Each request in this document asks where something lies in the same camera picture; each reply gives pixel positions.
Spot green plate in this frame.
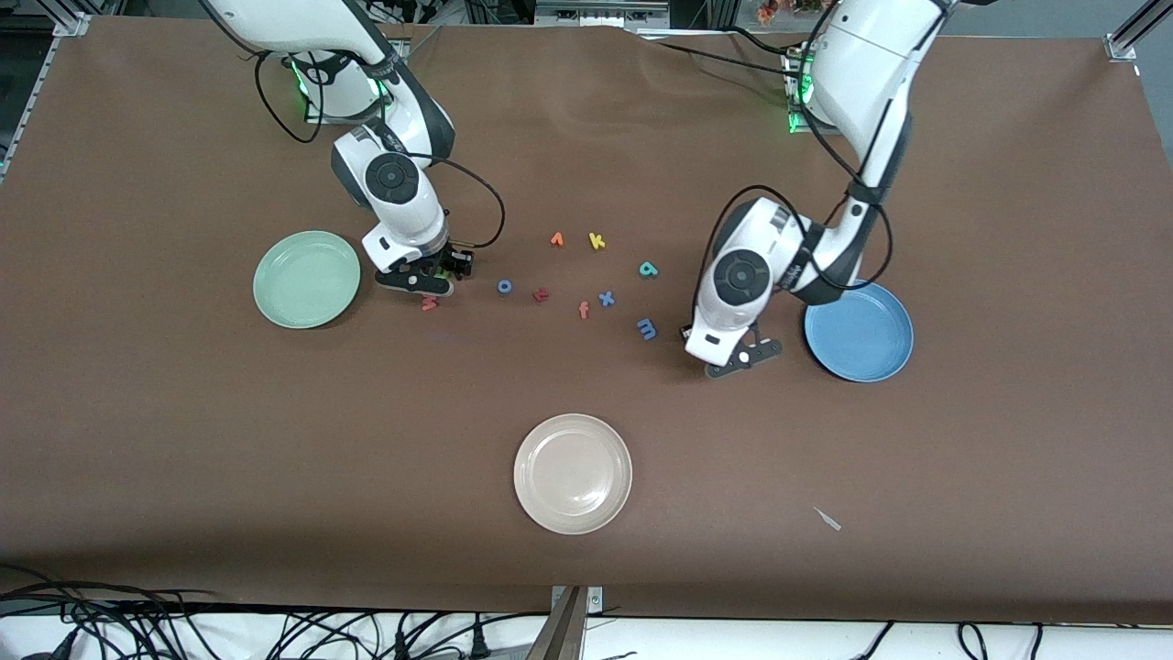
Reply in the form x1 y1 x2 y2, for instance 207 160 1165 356
253 230 362 330

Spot blue plate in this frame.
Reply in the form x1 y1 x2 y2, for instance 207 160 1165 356
804 279 915 383

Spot brown table cover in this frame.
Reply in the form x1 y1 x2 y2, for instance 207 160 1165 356
0 16 1173 624

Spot beige plate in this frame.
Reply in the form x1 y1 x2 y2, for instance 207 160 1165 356
513 413 633 535

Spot grey power strip box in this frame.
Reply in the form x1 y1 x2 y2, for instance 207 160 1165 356
534 0 672 28

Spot orange flowers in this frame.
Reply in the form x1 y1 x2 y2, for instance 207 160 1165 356
756 0 826 24

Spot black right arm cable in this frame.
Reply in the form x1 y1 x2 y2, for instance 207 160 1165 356
254 50 507 250

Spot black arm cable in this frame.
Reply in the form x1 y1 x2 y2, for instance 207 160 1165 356
254 50 507 250
710 0 949 294

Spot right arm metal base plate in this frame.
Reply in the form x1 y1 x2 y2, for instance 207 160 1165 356
304 38 406 126

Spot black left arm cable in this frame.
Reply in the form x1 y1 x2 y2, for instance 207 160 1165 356
710 0 949 294

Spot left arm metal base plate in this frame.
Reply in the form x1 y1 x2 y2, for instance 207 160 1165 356
784 46 839 137

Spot black base cable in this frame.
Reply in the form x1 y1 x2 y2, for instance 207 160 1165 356
637 26 807 83

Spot aluminium profile post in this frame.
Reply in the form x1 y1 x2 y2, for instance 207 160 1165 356
527 585 606 660

